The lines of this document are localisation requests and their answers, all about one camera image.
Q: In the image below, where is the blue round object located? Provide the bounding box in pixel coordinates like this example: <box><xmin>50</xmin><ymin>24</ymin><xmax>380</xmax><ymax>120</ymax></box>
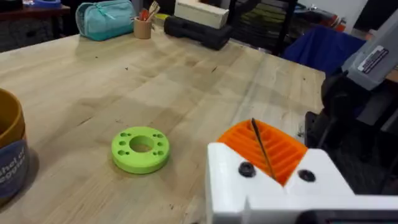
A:
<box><xmin>32</xmin><ymin>0</ymin><xmax>62</xmax><ymax>9</ymax></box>

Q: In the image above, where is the black plastic case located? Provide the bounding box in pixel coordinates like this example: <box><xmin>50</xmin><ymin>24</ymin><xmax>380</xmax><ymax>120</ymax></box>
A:
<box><xmin>163</xmin><ymin>15</ymin><xmax>234</xmax><ymax>51</ymax></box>

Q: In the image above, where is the white orange left gripper left finger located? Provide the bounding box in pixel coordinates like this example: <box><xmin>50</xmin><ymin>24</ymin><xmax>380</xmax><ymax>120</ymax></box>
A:
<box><xmin>205</xmin><ymin>119</ymin><xmax>284</xmax><ymax>224</ymax></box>

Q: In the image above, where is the green disc with holes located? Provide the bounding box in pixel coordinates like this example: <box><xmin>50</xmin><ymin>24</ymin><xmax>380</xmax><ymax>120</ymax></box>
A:
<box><xmin>111</xmin><ymin>126</ymin><xmax>171</xmax><ymax>175</ymax></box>

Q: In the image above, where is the dark red side table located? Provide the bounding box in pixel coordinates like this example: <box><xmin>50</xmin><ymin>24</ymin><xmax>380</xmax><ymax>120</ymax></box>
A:
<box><xmin>0</xmin><ymin>4</ymin><xmax>72</xmax><ymax>22</ymax></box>

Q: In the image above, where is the teal zip bag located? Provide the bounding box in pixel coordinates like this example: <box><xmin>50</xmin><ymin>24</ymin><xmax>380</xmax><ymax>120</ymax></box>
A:
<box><xmin>75</xmin><ymin>0</ymin><xmax>137</xmax><ymax>42</ymax></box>

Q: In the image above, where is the tan cup holding utensils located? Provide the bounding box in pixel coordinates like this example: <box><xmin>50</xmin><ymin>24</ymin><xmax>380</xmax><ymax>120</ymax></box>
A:
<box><xmin>133</xmin><ymin>0</ymin><xmax>161</xmax><ymax>40</ymax></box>

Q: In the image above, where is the white orange left gripper right finger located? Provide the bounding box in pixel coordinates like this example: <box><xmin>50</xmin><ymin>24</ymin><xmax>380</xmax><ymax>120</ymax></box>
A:
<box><xmin>252</xmin><ymin>119</ymin><xmax>357</xmax><ymax>199</ymax></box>

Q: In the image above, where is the ochre tub with blue label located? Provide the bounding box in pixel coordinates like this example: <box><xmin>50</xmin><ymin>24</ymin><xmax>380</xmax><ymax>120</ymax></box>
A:
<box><xmin>0</xmin><ymin>88</ymin><xmax>30</xmax><ymax>207</ymax></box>

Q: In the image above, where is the cream wooden box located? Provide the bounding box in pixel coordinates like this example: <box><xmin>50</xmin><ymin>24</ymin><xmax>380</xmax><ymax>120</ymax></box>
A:
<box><xmin>174</xmin><ymin>0</ymin><xmax>230</xmax><ymax>30</ymax></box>

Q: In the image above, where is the black metal frame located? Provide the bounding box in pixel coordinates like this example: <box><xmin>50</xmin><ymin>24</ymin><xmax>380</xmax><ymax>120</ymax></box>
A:
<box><xmin>229</xmin><ymin>0</ymin><xmax>300</xmax><ymax>57</ymax></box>

